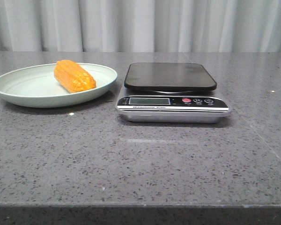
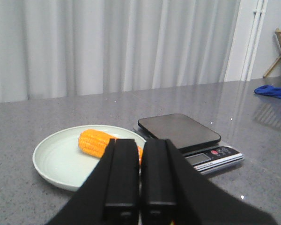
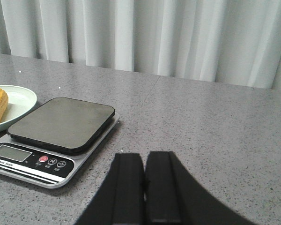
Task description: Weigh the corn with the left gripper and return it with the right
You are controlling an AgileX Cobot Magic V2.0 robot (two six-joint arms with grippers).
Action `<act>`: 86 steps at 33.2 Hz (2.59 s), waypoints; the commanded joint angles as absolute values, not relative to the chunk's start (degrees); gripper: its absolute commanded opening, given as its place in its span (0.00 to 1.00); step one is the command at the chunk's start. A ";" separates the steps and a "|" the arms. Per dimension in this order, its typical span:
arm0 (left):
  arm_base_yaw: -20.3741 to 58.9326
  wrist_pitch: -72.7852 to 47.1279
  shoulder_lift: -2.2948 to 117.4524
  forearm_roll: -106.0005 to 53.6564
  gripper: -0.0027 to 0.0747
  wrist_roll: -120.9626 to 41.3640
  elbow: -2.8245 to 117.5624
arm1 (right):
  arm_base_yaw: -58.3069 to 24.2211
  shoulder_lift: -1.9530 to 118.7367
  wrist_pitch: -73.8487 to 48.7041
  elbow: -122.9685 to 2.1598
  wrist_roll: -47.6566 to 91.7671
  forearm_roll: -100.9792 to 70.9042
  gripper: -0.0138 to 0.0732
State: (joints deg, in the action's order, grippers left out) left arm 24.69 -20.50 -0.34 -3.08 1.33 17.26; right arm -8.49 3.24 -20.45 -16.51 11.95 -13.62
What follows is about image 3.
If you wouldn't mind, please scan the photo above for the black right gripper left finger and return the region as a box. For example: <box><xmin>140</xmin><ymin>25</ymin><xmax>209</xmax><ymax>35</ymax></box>
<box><xmin>75</xmin><ymin>153</ymin><xmax>144</xmax><ymax>225</ymax></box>

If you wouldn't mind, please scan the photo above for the white pleated curtain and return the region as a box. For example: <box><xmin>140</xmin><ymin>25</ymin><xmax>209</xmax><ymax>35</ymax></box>
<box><xmin>0</xmin><ymin>0</ymin><xmax>281</xmax><ymax>90</ymax></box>

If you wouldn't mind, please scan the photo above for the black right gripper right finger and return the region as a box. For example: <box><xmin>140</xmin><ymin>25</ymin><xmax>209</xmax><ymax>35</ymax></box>
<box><xmin>145</xmin><ymin>151</ymin><xmax>252</xmax><ymax>225</ymax></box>

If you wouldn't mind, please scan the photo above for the pale green plate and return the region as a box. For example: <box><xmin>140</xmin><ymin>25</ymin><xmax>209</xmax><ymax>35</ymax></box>
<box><xmin>0</xmin><ymin>85</ymin><xmax>37</xmax><ymax>132</ymax></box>

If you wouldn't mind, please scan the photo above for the silver black kitchen scale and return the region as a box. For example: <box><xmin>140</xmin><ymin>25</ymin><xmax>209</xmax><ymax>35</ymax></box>
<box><xmin>0</xmin><ymin>97</ymin><xmax>119</xmax><ymax>189</ymax></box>

